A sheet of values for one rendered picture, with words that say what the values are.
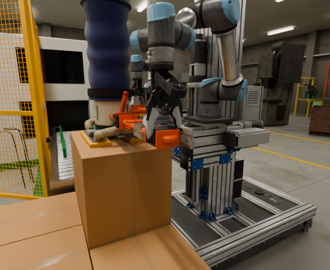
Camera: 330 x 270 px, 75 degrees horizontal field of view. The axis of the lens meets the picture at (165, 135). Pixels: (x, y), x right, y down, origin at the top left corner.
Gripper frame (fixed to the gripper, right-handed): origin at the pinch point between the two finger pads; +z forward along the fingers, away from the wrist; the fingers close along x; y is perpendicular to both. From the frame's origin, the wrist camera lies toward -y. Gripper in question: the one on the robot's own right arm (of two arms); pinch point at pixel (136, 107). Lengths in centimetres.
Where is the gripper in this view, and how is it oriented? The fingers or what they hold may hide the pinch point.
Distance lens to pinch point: 155.0
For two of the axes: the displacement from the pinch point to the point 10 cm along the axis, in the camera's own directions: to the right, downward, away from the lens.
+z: 0.0, 9.8, 2.0
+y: 4.7, 1.8, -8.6
